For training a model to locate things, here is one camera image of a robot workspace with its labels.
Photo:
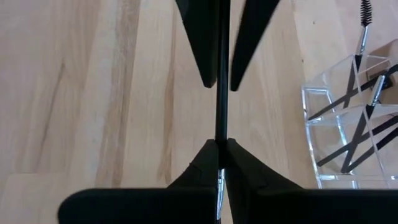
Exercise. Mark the black brush long silver ferrule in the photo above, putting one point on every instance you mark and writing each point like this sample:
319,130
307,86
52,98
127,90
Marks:
359,133

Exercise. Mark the clear acrylic brush organizer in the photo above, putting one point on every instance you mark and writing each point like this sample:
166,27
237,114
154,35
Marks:
323,180

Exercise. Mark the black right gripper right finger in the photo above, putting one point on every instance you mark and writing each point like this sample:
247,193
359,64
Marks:
280,205

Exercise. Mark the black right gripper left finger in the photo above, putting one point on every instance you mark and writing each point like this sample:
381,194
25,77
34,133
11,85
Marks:
140,207

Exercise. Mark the thin black pointed makeup brush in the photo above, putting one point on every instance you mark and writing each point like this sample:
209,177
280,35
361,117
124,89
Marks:
222,118

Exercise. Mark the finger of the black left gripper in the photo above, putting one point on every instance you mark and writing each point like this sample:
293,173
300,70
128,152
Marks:
252,31
203,37

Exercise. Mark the black spoolie makeup brush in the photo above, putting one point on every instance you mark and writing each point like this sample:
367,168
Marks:
366,12

